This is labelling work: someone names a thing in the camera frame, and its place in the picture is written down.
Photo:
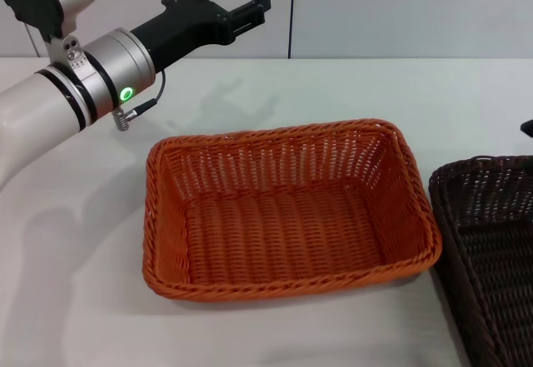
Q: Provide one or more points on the orange woven plastic basket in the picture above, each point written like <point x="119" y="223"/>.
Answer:
<point x="283" y="234"/>

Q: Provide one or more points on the black vertical wall strip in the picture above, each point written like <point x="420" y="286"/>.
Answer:
<point x="292" y="9"/>

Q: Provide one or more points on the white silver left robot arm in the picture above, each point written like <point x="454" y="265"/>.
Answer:
<point x="41" y="92"/>

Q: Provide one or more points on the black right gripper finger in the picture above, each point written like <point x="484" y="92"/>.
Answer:
<point x="529" y="129"/>

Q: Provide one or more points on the dark brown woven basket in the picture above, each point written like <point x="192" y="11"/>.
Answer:
<point x="495" y="250"/>

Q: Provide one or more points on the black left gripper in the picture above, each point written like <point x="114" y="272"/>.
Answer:
<point x="187" y="21"/>

